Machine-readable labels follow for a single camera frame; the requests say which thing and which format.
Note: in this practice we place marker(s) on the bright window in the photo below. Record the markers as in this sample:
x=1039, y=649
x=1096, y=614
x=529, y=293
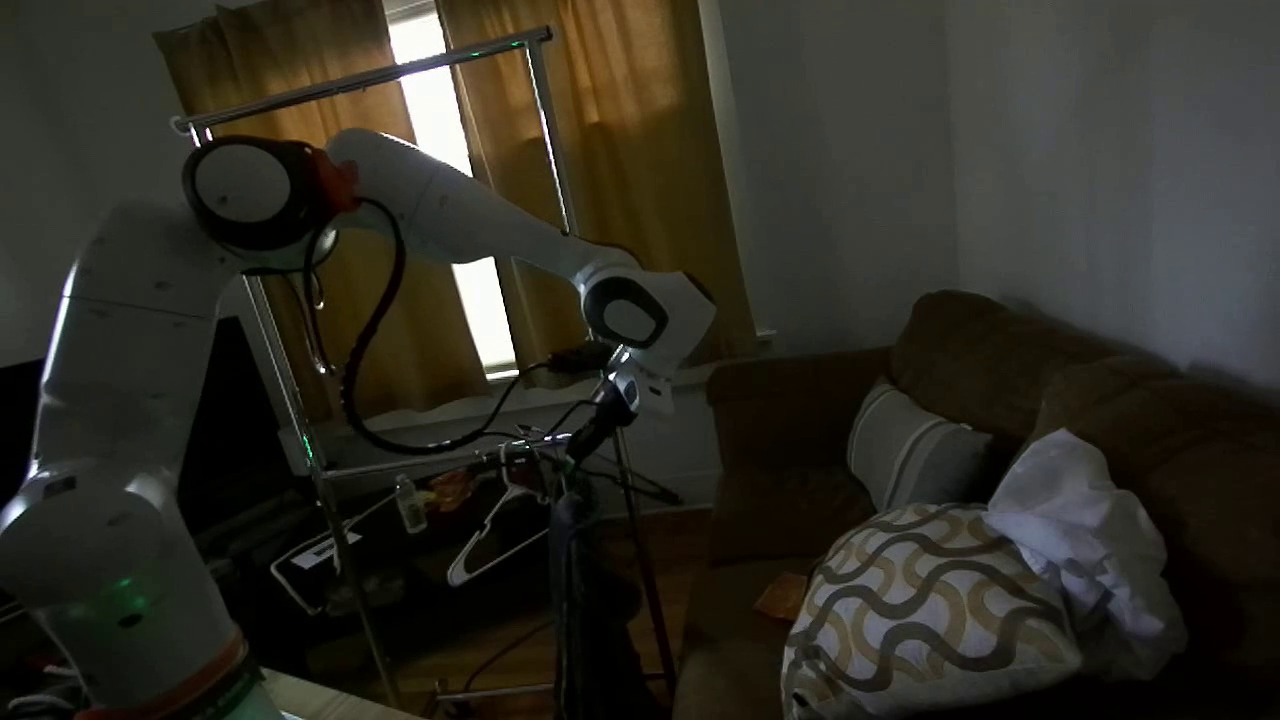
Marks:
x=467, y=203

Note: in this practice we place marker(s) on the narrow mustard curtain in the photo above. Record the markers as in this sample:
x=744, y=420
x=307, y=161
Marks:
x=641, y=161

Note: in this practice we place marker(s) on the black low table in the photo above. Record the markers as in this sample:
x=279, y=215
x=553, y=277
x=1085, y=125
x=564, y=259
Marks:
x=402, y=572

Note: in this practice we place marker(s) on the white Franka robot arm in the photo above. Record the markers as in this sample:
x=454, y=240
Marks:
x=122, y=401

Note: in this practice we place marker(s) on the white striped textured pillow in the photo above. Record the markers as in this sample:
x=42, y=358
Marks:
x=912, y=445

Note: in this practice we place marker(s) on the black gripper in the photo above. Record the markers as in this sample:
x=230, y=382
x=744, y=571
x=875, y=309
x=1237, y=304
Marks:
x=601, y=419

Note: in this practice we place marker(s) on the wavy patterned pillow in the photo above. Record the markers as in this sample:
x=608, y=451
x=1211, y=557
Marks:
x=923, y=614

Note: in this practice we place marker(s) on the wide mustard curtain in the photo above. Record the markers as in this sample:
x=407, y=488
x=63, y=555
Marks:
x=307, y=42

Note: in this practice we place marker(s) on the white plastic coat hanger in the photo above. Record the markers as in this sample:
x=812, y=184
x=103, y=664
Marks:
x=467, y=562

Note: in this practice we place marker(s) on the white crumpled cloth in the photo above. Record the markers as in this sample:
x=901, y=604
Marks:
x=1081, y=533

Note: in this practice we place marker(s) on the brown sofa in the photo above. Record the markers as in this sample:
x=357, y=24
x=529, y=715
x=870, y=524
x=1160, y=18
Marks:
x=802, y=427

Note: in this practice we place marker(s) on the black flat screen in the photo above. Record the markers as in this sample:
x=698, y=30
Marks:
x=235, y=427

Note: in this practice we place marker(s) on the clear plastic bottle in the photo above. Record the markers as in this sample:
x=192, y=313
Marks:
x=409, y=508

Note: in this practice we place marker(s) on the dark hanging garment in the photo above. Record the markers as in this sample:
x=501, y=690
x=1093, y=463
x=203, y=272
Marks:
x=592, y=625

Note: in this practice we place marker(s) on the metal clothes rack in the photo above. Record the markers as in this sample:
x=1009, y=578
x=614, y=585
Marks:
x=362, y=82

